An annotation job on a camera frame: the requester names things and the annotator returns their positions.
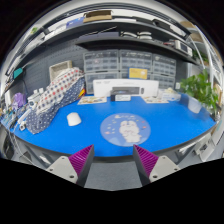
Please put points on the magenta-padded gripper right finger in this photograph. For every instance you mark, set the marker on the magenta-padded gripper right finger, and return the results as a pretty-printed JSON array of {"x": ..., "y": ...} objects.
[{"x": 163, "y": 166}]

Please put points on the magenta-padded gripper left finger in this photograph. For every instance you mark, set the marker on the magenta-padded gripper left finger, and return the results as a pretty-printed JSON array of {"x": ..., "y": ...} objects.
[{"x": 63, "y": 166}]

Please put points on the white computer mouse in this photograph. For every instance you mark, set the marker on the white computer mouse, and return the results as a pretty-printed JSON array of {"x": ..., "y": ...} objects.
[{"x": 74, "y": 119}]

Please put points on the round light blue mouse pad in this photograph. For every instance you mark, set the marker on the round light blue mouse pad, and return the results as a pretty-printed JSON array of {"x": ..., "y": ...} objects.
[{"x": 125, "y": 130}]

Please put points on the navy white-dotted cloth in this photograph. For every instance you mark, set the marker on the navy white-dotted cloth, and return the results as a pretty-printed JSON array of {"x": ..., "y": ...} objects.
[{"x": 41, "y": 121}]

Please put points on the colourful sticker sheet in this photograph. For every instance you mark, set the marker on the colourful sticker sheet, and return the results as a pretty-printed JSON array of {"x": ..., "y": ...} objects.
[
  {"x": 154, "y": 99},
  {"x": 91, "y": 100}
]

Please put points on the clear plastic bag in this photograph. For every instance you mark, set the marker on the clear plastic bag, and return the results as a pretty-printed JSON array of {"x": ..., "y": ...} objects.
[{"x": 170, "y": 95}]

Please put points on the white plastic device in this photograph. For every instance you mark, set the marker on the white plastic device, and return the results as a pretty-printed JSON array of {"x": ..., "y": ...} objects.
[{"x": 33, "y": 100}]

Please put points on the red blue checked cloth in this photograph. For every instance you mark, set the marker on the red blue checked cloth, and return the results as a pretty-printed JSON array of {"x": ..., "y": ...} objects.
[{"x": 60, "y": 88}]

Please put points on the purple soft item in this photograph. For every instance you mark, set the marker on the purple soft item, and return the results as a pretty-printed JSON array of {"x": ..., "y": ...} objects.
[{"x": 19, "y": 100}]

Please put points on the small dark box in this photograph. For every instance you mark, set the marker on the small dark box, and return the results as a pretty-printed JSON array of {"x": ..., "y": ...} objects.
[{"x": 120, "y": 97}]

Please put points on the green potted plant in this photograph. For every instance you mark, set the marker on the green potted plant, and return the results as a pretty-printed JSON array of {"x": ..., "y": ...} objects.
[{"x": 198, "y": 90}]

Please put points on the grey plastic drawer cabinet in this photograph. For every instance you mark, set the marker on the grey plastic drawer cabinet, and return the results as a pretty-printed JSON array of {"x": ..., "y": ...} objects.
[
  {"x": 163, "y": 81},
  {"x": 124, "y": 75},
  {"x": 135, "y": 59},
  {"x": 164, "y": 65},
  {"x": 98, "y": 76},
  {"x": 101, "y": 61}
]

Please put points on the white keyboard box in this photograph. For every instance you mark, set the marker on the white keyboard box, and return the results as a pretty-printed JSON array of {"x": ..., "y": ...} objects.
[{"x": 101, "y": 87}]

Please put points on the yellow card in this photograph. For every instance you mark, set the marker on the yellow card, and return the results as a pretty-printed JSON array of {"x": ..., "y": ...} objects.
[{"x": 138, "y": 73}]

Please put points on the white woven basket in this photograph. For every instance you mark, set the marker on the white woven basket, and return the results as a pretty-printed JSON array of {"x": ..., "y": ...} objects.
[{"x": 60, "y": 69}]

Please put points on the white metal shelf rack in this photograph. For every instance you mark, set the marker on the white metal shelf rack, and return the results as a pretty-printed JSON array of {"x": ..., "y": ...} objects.
[{"x": 210, "y": 56}]

